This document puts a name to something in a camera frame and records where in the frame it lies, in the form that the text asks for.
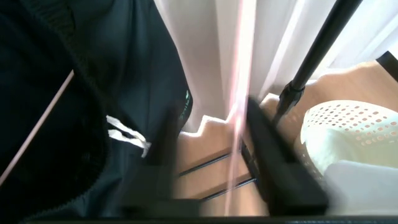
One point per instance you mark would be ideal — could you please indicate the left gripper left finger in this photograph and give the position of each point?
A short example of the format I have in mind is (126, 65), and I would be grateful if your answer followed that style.
(155, 186)

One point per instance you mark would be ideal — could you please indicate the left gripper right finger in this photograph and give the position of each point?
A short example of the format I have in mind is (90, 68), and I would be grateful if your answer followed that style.
(280, 180)

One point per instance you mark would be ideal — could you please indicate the black shorts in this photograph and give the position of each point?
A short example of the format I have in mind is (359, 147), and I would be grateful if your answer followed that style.
(62, 124)

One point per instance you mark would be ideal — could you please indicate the pink clothes hanger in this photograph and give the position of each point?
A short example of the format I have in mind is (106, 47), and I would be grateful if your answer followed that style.
(37, 124)
(244, 62)

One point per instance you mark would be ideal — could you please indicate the white laundry basket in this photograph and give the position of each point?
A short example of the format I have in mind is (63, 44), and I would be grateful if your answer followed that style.
(342, 130)

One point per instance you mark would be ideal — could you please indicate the black clothes rack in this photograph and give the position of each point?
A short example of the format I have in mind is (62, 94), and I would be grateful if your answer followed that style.
(323, 40)

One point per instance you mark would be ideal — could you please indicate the beige curtain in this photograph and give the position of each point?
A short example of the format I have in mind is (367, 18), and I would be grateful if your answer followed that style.
(199, 46)

